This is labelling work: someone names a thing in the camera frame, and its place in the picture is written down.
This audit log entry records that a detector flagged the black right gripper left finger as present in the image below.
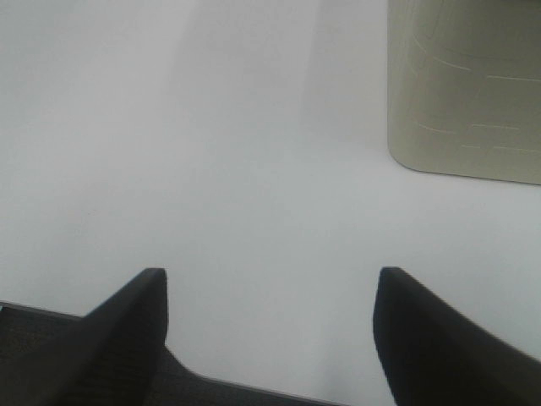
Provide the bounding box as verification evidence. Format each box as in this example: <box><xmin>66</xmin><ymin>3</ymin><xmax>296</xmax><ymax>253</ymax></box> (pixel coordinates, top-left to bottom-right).
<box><xmin>1</xmin><ymin>268</ymin><xmax>168</xmax><ymax>405</ymax></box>

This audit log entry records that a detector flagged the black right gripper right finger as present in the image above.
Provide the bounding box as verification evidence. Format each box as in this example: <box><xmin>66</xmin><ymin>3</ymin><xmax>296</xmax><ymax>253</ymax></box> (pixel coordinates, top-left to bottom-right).
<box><xmin>373</xmin><ymin>267</ymin><xmax>540</xmax><ymax>405</ymax></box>

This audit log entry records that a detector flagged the beige plastic storage bin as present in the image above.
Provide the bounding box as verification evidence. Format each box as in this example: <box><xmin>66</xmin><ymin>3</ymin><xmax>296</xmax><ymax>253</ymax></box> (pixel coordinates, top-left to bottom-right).
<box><xmin>387</xmin><ymin>1</ymin><xmax>540</xmax><ymax>184</ymax></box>

